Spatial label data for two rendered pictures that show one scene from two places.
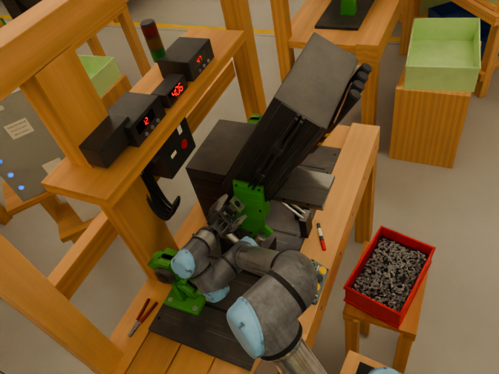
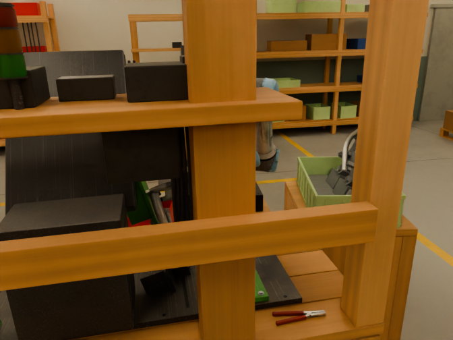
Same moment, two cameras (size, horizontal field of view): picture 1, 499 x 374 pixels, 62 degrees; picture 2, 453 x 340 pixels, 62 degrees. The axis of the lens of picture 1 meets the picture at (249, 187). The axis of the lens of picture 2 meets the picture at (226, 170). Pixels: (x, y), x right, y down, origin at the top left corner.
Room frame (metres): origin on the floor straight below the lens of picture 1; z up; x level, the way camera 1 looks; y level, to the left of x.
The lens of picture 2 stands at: (1.62, 1.02, 1.67)
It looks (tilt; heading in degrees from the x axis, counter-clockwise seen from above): 19 degrees down; 224
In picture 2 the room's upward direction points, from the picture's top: 1 degrees counter-clockwise
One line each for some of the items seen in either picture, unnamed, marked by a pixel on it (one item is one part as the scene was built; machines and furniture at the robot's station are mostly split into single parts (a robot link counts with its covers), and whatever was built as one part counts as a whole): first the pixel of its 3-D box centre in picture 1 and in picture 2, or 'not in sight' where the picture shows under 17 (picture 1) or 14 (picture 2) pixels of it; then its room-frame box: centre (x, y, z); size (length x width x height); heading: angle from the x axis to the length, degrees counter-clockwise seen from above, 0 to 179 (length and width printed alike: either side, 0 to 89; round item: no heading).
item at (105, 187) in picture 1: (159, 99); (86, 112); (1.25, 0.22, 1.52); 0.90 x 0.25 x 0.04; 146
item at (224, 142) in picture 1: (231, 175); (75, 265); (1.27, 0.06, 1.07); 0.30 x 0.18 x 0.34; 146
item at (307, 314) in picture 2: (141, 317); (299, 315); (0.82, 0.52, 0.89); 0.16 x 0.05 x 0.01; 143
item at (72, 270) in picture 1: (160, 156); (98, 253); (1.31, 0.31, 1.23); 1.30 x 0.05 x 0.09; 146
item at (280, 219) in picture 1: (258, 228); (123, 285); (1.10, 0.01, 0.89); 1.10 x 0.42 x 0.02; 146
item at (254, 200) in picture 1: (253, 201); (138, 198); (1.00, 0.00, 1.17); 0.13 x 0.12 x 0.20; 146
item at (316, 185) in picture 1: (280, 183); not in sight; (1.11, -0.12, 1.11); 0.39 x 0.16 x 0.03; 56
